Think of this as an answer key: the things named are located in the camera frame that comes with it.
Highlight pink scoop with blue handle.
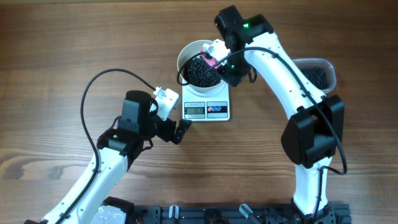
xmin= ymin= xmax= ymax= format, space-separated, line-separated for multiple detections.
xmin=201 ymin=49 xmax=218 ymax=67

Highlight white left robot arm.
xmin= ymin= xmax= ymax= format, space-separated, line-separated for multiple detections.
xmin=41 ymin=87 xmax=192 ymax=223

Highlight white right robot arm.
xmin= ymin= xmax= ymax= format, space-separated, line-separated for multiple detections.
xmin=210 ymin=6 xmax=348 ymax=223

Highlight white digital kitchen scale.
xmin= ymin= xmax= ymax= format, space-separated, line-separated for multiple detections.
xmin=182 ymin=81 xmax=230 ymax=122

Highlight black beans in bowl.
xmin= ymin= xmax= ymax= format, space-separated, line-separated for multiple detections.
xmin=183 ymin=57 xmax=221 ymax=88

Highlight white round bowl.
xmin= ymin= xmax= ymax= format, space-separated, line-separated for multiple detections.
xmin=177 ymin=40 xmax=228 ymax=95

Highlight black beans in container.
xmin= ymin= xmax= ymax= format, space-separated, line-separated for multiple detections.
xmin=301 ymin=67 xmax=329 ymax=90

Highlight clear plastic bean container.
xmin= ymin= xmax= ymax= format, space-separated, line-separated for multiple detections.
xmin=293 ymin=58 xmax=336 ymax=94

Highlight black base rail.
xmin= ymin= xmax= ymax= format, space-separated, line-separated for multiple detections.
xmin=102 ymin=203 xmax=352 ymax=224

